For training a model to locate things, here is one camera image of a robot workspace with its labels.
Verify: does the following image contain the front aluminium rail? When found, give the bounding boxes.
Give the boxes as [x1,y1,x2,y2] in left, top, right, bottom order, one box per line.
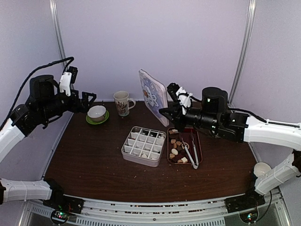
[23,196,290,226]

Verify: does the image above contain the red chocolate tray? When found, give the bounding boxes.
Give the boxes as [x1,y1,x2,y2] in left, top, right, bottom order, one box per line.
[167,127,203,169]

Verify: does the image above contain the tall floral mug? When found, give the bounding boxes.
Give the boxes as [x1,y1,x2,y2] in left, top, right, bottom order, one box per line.
[113,90,136,117]

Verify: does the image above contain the left aluminium frame post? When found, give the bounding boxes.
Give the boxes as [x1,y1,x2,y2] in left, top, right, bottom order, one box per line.
[49,0,66,59]

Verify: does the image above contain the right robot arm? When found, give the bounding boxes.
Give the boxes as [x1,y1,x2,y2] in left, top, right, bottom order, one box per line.
[159,83,301,208]

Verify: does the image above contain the aluminium frame post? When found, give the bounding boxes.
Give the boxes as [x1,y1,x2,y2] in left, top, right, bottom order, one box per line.
[49,0,66,59]
[229,0,256,106]

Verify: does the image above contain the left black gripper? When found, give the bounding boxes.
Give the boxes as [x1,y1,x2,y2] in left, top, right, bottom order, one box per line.
[40,89,96,121]

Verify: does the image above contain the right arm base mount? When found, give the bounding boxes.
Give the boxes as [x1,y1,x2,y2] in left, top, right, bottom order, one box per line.
[224,194,265,225]

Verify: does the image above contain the white bowl near right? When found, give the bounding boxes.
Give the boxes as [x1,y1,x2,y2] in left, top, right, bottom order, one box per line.
[253,162,271,177]

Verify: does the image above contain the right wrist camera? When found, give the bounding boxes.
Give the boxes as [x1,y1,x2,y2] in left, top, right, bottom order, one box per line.
[167,83,193,108]

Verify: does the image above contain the white metal tongs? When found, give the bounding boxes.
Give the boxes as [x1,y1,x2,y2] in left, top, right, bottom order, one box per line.
[179,132,199,170]

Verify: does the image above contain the green saucer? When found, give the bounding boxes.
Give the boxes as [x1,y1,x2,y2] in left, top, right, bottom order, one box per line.
[86,111,110,125]

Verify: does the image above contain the white bowl on saucer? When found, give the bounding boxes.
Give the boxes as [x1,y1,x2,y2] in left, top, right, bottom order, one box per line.
[87,105,106,122]

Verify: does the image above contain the right aluminium frame post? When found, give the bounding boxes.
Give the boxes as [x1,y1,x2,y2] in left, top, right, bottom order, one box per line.
[229,0,256,106]

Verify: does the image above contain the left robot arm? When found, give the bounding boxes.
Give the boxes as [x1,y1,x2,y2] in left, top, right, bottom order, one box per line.
[0,56,96,209]

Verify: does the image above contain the lilac tin box with dividers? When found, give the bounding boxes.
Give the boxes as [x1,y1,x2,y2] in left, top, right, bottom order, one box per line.
[121,126,167,167]

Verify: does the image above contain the lilac bunny tin lid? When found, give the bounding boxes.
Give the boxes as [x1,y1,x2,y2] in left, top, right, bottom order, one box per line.
[138,69,169,127]

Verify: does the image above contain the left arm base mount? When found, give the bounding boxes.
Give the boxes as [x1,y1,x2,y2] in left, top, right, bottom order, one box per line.
[42,195,84,226]

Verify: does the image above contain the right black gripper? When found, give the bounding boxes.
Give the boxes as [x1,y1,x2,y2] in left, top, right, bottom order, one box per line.
[158,102,220,133]

